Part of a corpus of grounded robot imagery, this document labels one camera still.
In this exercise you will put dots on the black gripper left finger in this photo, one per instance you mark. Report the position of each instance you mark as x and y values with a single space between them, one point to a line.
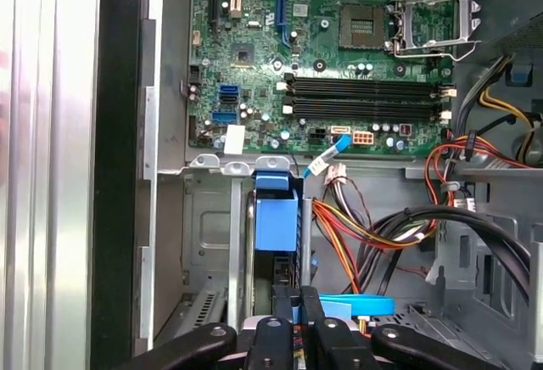
271 344

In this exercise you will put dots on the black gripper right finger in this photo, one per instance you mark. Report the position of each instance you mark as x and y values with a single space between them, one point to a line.
335 349

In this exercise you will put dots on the hard disk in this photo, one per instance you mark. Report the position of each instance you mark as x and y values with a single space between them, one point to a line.
275 221

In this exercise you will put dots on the silver disk bay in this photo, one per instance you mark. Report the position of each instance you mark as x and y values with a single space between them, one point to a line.
212 225

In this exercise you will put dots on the black open PC case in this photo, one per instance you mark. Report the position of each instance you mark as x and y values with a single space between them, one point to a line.
114 175

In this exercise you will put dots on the green motherboard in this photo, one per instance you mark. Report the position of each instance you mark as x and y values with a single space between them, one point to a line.
263 98

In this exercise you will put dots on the metal locking lever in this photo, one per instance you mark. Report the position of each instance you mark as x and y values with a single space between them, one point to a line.
424 54

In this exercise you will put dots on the CPU socket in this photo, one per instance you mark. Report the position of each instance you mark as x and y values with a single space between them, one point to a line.
362 26

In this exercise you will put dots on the blue expansion slot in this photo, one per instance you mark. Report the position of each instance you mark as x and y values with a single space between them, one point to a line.
283 5

